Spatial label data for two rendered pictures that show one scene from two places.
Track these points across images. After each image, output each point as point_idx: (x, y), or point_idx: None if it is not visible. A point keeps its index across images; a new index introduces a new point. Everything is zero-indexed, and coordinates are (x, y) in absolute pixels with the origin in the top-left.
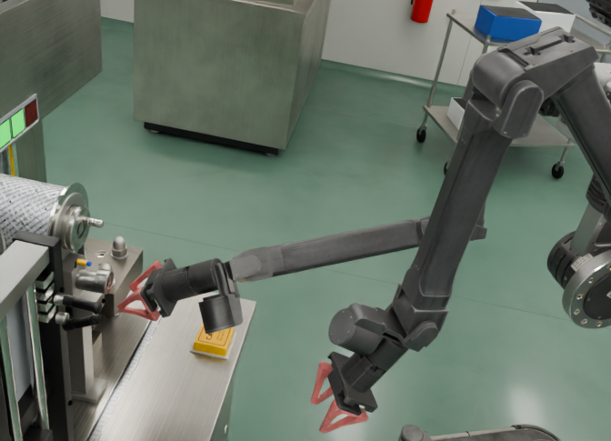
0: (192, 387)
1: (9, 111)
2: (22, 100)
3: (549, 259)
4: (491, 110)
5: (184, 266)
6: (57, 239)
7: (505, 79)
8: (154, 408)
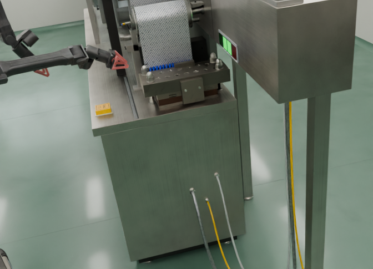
0: (103, 100)
1: (228, 37)
2: (233, 40)
3: None
4: None
5: (101, 50)
6: None
7: None
8: (113, 92)
